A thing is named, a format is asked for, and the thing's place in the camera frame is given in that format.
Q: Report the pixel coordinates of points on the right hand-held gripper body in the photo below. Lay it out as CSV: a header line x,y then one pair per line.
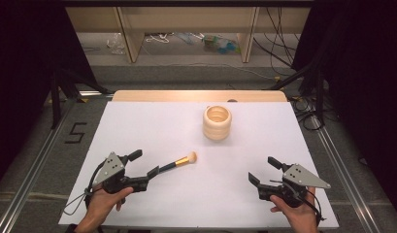
x,y
298,177

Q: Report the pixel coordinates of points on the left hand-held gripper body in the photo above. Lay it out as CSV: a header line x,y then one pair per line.
x,y
112,170

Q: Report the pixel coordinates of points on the black gold makeup brush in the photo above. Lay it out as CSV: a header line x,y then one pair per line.
x,y
181,160

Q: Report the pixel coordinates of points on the person's left hand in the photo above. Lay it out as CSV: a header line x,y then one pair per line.
x,y
102,204

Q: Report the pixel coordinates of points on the person's right hand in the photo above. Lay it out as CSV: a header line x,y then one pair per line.
x,y
301,216

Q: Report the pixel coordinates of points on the white table cover sheet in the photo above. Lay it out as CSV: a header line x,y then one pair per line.
x,y
199,194

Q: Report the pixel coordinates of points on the ribbed wooden cup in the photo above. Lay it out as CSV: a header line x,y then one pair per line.
x,y
217,124

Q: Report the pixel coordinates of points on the black metal stand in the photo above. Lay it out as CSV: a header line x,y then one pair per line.
x,y
56,97
319,93

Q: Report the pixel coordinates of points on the clear plastic bag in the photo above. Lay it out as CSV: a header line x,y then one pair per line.
x,y
116,43

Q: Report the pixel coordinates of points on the dark curtain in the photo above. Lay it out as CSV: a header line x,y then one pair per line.
x,y
21,81
364,81

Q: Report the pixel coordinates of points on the colourful plastic bag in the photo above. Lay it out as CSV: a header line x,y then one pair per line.
x,y
221,44

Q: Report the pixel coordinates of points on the light wooden shelf unit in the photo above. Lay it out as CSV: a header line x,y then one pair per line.
x,y
186,19

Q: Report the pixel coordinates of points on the metal floor rail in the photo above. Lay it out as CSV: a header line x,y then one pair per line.
x,y
345,181
31,181

